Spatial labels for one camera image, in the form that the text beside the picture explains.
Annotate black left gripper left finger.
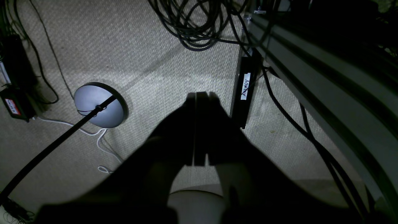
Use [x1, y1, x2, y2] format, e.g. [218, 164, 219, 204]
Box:
[41, 98, 195, 224]

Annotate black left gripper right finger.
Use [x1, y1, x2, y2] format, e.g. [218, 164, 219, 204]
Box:
[197, 92, 363, 224]

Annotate black power supply box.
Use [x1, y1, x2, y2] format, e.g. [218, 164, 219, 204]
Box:
[230, 48, 261, 129]

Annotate black lamp pole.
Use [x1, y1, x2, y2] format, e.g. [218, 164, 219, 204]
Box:
[0, 95, 116, 206]

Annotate round grey lamp base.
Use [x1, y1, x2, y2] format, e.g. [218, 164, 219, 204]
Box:
[74, 82, 129, 128]

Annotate black adapter with red label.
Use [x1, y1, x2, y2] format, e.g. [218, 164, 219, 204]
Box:
[0, 86, 36, 122]

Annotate white power cable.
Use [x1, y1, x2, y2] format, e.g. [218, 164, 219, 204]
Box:
[33, 116, 124, 174]

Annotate black floor cables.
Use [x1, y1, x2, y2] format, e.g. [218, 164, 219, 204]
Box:
[261, 65, 377, 218]

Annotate aluminium frame beam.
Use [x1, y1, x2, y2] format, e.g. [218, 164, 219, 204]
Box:
[248, 13, 397, 222]

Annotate coiled black cable bundle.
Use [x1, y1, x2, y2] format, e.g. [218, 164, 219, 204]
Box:
[148, 0, 277, 52]

